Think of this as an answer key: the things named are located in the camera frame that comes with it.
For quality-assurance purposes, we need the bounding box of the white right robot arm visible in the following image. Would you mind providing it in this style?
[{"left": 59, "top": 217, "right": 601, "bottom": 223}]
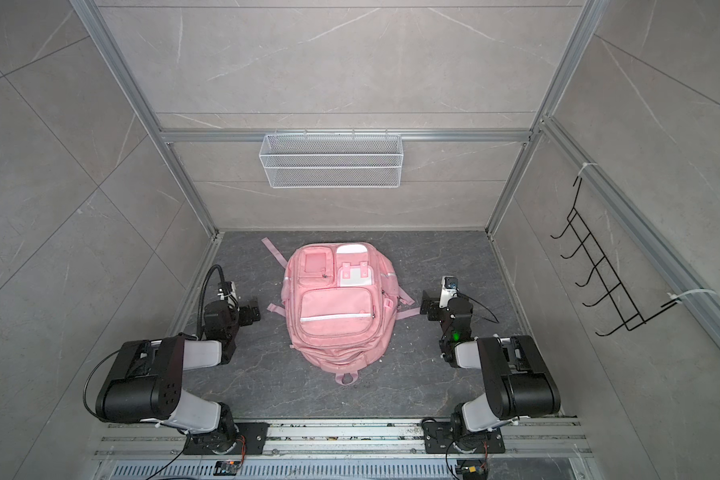
[{"left": 420, "top": 290, "right": 561, "bottom": 439}]

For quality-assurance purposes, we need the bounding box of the black wire hook rack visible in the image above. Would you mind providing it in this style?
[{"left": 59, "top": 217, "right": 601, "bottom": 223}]
[{"left": 550, "top": 177, "right": 681, "bottom": 338}]

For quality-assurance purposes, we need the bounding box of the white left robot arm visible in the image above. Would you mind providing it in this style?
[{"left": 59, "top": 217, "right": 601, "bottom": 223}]
[{"left": 93, "top": 298, "right": 261, "bottom": 442}]

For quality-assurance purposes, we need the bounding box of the white wire mesh basket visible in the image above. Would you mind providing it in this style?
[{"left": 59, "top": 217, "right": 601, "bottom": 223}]
[{"left": 259, "top": 133, "right": 404, "bottom": 189}]

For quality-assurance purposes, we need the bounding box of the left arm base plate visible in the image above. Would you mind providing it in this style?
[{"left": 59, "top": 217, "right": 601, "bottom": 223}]
[{"left": 183, "top": 422, "right": 270, "bottom": 456}]

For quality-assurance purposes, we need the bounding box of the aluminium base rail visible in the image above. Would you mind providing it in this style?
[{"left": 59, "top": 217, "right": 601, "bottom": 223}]
[{"left": 92, "top": 418, "right": 592, "bottom": 462}]

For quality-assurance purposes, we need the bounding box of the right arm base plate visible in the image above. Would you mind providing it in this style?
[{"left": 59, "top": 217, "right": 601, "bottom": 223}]
[{"left": 420, "top": 418, "right": 506, "bottom": 455}]

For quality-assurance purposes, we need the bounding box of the pink school backpack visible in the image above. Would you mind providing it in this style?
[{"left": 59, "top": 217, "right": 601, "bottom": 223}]
[{"left": 262, "top": 238, "right": 420, "bottom": 386}]

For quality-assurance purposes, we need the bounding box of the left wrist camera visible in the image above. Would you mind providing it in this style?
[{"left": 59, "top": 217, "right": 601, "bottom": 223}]
[{"left": 218, "top": 281, "right": 239, "bottom": 309}]

